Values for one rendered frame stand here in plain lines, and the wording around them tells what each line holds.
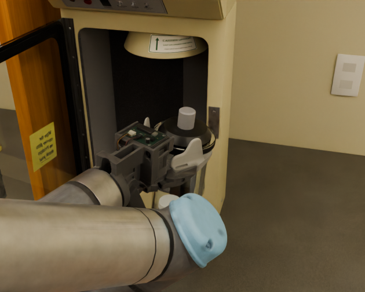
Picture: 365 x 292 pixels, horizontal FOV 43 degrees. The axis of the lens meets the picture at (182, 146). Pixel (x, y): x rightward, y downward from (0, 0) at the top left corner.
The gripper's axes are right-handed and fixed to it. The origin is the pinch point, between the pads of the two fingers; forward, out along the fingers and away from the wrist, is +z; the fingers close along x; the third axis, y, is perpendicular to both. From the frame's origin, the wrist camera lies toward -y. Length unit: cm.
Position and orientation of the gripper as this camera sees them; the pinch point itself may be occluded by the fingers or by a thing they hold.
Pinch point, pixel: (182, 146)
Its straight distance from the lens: 79.9
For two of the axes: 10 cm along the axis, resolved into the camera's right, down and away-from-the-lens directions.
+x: -8.3, -3.6, 4.3
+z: 5.5, -4.0, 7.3
